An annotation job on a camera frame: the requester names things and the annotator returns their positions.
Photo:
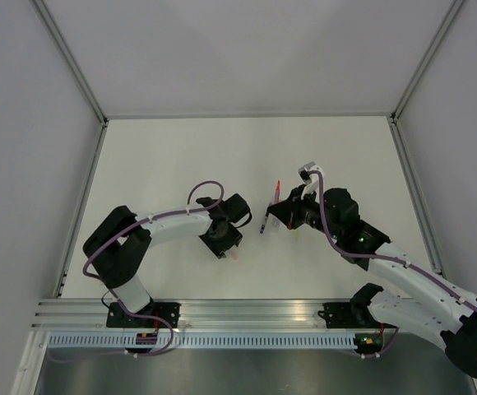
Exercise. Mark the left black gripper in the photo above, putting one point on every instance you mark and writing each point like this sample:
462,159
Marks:
233,239

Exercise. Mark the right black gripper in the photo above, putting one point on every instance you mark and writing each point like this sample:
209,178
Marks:
288,211

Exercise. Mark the pink highlighter pen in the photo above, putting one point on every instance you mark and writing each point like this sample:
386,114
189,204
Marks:
276,197

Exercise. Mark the purple ink pen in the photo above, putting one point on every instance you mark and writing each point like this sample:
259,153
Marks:
264,223

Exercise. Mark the orange marker with clear cap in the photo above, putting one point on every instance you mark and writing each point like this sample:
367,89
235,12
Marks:
275,225

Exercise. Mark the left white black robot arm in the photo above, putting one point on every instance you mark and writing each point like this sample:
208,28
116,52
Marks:
116,249

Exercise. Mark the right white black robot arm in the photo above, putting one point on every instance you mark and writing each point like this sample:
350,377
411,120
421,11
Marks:
435,309

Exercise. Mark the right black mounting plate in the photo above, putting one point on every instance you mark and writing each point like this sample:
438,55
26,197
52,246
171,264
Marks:
338,315

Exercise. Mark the black mounting plate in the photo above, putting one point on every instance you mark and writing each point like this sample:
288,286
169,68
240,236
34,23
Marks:
168,311
338,315

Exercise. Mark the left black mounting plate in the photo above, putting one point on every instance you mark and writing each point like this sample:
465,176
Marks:
168,311

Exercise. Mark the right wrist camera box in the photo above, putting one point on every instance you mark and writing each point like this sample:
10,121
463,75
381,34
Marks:
310,175

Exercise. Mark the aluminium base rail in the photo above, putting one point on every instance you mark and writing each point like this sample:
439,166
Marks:
198,315

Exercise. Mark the white slotted cable duct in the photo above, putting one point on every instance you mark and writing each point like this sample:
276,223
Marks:
204,340

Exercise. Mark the right aluminium frame post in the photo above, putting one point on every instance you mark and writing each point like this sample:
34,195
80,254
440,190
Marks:
429,53

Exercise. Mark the aluminium frame post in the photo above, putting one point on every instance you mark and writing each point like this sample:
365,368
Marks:
429,53
51,26

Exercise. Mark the left aluminium frame post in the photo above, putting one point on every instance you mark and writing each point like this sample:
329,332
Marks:
51,26

